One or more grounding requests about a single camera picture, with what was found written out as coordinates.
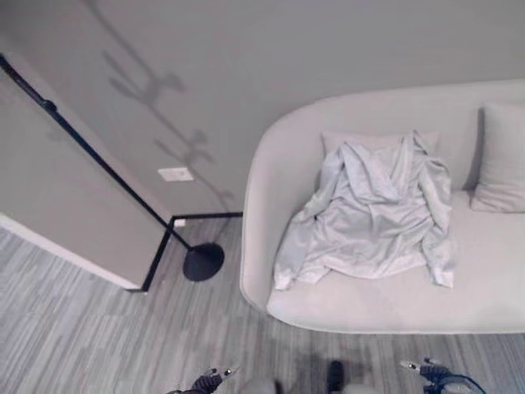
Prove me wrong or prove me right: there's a grey square cushion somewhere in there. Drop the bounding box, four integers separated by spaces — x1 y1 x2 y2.
319 130 441 158
469 102 525 213

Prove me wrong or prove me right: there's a white wall socket plate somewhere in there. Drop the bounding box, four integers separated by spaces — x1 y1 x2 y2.
157 166 194 183

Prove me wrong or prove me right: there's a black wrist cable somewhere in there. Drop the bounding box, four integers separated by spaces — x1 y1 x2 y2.
422 371 487 394

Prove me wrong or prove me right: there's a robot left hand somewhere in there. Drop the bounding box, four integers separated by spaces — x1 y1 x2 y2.
190 365 240 394

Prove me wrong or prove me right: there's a light grey hooded garment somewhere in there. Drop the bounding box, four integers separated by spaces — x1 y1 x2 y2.
273 129 457 291

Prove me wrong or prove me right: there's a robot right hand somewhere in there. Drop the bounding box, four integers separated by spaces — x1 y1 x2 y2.
399 357 452 389

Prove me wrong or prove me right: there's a light grey fabric sofa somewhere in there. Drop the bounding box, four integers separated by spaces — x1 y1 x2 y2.
239 79 525 336

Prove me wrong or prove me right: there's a black standing clothes rack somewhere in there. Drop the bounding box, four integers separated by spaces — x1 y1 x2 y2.
0 53 226 283

